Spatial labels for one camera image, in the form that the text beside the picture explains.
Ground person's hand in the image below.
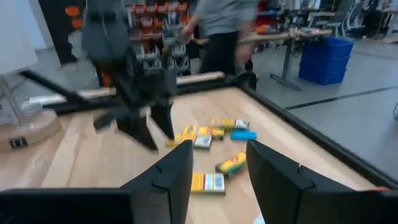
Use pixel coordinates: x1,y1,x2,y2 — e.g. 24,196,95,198
180,26,195,45

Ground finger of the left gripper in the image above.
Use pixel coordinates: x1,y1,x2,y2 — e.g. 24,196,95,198
116,108,158,152
150,102,175,141

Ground person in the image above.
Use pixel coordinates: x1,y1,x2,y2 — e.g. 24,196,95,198
180,0,261,76

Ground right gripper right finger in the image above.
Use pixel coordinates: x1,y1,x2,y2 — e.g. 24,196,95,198
245,139,398,224

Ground red grey parts shelf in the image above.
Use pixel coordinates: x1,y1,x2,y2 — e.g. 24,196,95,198
125,0,191,76

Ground blue stacked bins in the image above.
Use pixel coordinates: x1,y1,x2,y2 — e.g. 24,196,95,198
297,37,354,86

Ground wooden top metal table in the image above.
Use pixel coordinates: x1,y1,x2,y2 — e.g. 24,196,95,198
239,27,334,91

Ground white bucket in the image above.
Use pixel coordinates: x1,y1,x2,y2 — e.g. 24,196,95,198
0,0,63,154

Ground teal stapler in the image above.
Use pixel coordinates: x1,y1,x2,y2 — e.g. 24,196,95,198
230,129,258,142

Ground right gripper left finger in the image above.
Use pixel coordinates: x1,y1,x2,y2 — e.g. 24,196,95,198
0,139,195,224

